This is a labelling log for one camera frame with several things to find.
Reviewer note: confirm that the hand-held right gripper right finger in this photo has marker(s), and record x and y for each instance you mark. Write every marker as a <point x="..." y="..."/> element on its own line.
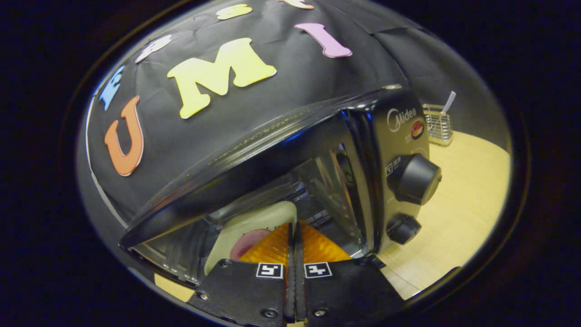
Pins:
<point x="345" y="295"/>

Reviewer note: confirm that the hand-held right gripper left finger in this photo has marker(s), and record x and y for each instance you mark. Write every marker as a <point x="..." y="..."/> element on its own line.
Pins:
<point x="245" y="295"/>

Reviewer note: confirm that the pink round food slice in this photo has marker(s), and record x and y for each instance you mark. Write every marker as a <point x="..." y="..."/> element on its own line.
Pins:
<point x="247" y="243"/>

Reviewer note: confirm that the cream square plate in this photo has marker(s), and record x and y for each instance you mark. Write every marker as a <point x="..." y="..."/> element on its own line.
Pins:
<point x="254" y="218"/>

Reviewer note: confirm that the black electric oven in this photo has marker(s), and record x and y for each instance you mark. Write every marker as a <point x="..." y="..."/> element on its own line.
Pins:
<point x="401" y="141"/>

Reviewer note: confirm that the black backdrop cloth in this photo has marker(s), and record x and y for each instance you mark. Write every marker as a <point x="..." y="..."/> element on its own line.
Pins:
<point x="295" y="95"/>

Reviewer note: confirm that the white straw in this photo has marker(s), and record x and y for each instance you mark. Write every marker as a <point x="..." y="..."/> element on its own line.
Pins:
<point x="448" y="102"/>

